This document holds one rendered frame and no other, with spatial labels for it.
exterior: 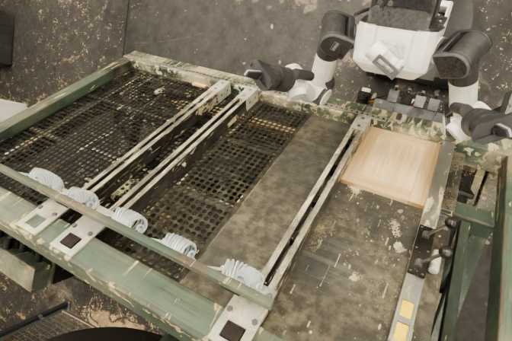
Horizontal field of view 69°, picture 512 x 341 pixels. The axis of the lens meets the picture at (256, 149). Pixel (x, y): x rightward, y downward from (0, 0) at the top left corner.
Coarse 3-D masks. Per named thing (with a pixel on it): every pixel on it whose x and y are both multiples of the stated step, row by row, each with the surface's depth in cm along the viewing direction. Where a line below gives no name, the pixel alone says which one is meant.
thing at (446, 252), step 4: (440, 248) 103; (444, 248) 102; (448, 248) 102; (440, 252) 103; (444, 252) 102; (448, 252) 102; (452, 252) 102; (432, 256) 107; (436, 256) 106; (440, 256) 103; (444, 256) 102; (448, 256) 102; (452, 256) 102; (416, 260) 111; (420, 260) 111; (424, 260) 109; (428, 260) 108; (416, 264) 110; (420, 264) 110
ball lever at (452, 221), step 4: (452, 216) 111; (448, 220) 111; (452, 220) 110; (456, 220) 110; (444, 224) 113; (448, 224) 110; (452, 224) 110; (456, 224) 110; (436, 228) 116; (440, 228) 114; (452, 228) 111; (424, 232) 119; (428, 232) 118; (432, 232) 117; (424, 236) 118; (428, 236) 118
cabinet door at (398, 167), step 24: (360, 144) 162; (384, 144) 162; (408, 144) 162; (432, 144) 161; (360, 168) 150; (384, 168) 150; (408, 168) 149; (432, 168) 148; (384, 192) 139; (408, 192) 139
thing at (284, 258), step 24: (360, 120) 167; (336, 168) 142; (312, 192) 133; (312, 216) 124; (288, 240) 117; (288, 264) 110; (264, 288) 100; (240, 312) 95; (264, 312) 95; (216, 336) 91
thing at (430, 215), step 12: (444, 144) 157; (444, 156) 151; (444, 168) 145; (432, 180) 140; (444, 180) 140; (432, 192) 135; (432, 204) 131; (432, 216) 126; (408, 264) 112; (408, 276) 109; (408, 288) 106; (420, 288) 106; (408, 300) 103; (396, 312) 101; (408, 324) 98; (408, 336) 96
